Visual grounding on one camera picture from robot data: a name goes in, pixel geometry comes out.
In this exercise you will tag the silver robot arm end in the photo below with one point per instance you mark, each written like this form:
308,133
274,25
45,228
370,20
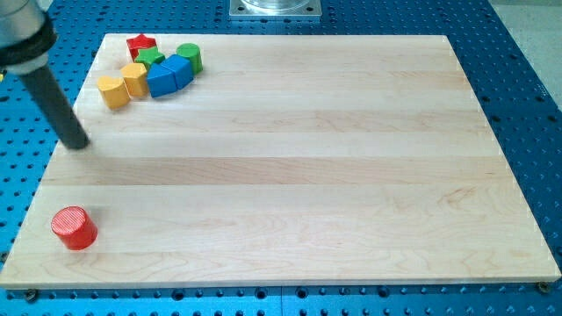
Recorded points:
27,34

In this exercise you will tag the light wooden board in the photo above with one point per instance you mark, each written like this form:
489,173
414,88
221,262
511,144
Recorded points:
289,160

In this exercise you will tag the blue cube block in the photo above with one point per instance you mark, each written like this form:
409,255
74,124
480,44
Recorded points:
180,68

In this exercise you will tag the green cylinder block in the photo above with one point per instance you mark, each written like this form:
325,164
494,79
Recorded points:
191,52

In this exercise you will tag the blue wedge block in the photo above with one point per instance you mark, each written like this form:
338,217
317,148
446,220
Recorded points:
161,81

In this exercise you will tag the green star block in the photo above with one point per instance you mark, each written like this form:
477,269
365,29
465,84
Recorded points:
149,56

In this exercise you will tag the yellow hexagon block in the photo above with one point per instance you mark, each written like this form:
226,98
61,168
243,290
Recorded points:
135,76

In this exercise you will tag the yellow heart block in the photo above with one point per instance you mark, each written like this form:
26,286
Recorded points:
113,91

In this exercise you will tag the red star block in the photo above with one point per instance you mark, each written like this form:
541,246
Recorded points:
141,41

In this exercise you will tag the red cylinder block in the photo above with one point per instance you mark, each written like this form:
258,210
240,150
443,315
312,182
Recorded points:
74,227

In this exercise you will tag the black pusher rod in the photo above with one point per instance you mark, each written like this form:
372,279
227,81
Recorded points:
48,95

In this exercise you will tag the blue perforated metal table plate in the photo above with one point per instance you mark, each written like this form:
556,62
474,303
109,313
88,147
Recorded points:
524,114

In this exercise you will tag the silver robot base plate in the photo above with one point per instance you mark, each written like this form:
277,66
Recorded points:
274,8

